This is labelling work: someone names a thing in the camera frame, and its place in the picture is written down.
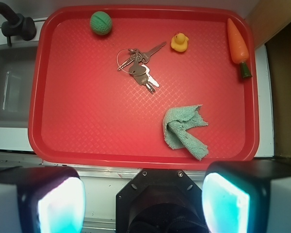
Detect black faucet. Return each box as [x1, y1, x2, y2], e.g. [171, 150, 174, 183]
[0, 2, 37, 47]

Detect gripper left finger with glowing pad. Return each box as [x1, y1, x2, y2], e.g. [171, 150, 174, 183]
[0, 166, 85, 233]

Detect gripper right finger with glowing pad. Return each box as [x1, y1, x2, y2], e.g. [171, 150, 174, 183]
[202, 160, 291, 233]

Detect green rubber ball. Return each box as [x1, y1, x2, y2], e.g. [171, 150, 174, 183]
[90, 11, 113, 35]

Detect grey sink basin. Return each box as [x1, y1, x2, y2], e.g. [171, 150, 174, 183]
[0, 41, 38, 128]

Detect green knitted cloth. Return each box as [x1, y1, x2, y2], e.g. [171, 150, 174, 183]
[162, 104, 209, 161]

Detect yellow rubber duck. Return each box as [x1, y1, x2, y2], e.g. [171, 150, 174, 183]
[170, 33, 189, 52]

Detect bunch of metal keys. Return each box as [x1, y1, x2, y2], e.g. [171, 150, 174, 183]
[116, 42, 166, 94]

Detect orange toy carrot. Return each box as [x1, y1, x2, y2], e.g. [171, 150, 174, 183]
[227, 18, 252, 79]

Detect red plastic tray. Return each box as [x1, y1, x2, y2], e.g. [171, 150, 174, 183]
[29, 5, 259, 170]

